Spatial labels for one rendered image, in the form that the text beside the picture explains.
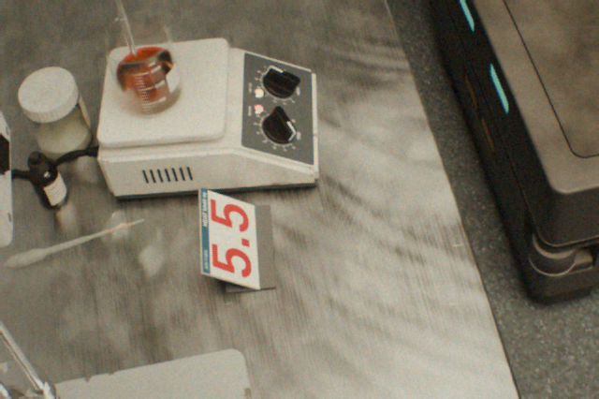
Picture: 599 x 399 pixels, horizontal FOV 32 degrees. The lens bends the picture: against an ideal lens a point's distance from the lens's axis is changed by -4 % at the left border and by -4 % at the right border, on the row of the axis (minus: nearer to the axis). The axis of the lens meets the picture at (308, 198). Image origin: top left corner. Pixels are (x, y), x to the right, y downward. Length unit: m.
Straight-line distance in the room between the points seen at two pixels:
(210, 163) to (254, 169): 0.04
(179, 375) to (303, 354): 0.11
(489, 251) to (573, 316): 0.19
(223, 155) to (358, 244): 0.15
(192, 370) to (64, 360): 0.12
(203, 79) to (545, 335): 0.95
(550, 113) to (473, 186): 0.40
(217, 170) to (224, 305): 0.13
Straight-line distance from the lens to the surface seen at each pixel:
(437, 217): 1.00
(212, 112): 0.98
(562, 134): 1.57
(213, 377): 0.92
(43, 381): 0.76
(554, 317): 1.81
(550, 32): 1.70
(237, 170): 1.00
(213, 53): 1.03
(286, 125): 0.99
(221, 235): 0.97
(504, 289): 1.83
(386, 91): 1.09
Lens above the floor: 1.57
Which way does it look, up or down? 54 degrees down
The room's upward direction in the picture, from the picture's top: 9 degrees counter-clockwise
